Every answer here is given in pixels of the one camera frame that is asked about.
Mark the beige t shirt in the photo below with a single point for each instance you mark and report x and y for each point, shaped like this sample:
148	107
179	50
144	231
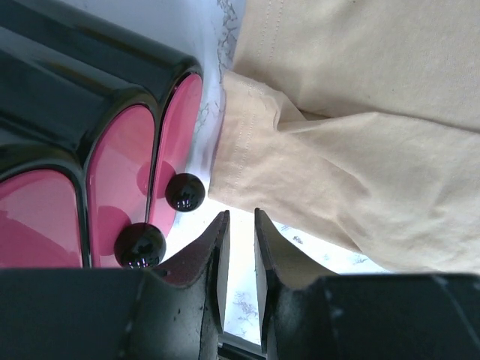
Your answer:
358	122

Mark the black pink drawer unit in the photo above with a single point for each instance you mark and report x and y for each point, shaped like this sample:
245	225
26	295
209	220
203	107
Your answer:
96	121

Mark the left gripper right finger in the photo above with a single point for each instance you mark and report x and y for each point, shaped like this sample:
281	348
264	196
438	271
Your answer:
293	312

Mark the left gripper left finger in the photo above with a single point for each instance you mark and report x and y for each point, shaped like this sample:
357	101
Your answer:
188	297

